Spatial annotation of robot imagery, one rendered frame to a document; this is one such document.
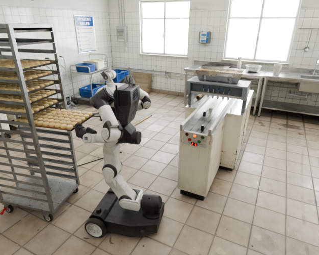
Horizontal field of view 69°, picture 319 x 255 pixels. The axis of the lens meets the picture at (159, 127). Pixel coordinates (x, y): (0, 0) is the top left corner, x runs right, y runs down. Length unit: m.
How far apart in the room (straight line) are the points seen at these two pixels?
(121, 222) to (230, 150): 1.63
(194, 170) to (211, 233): 0.62
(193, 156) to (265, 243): 1.02
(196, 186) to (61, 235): 1.43
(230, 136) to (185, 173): 0.80
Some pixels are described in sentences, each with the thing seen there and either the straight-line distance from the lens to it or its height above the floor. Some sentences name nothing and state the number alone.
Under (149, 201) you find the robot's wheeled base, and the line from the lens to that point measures 2.25.
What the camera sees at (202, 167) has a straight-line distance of 2.52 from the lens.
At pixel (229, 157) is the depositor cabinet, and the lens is 3.18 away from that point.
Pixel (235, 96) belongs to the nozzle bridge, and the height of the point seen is 1.05.
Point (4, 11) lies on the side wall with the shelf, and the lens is 5.40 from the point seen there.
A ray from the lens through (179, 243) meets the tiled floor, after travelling 2.38.
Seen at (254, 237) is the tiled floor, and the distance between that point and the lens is 2.58.
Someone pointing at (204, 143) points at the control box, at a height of 0.75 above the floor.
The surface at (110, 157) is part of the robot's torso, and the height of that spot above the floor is 0.75.
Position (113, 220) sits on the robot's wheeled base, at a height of 0.17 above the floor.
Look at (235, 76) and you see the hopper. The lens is 2.87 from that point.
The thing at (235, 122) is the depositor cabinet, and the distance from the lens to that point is 2.97.
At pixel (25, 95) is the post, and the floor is 1.32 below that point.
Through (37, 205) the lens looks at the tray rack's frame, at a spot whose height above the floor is 0.15.
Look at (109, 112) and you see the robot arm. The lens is 1.61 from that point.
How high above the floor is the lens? 1.83
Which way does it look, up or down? 24 degrees down
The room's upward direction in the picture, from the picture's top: straight up
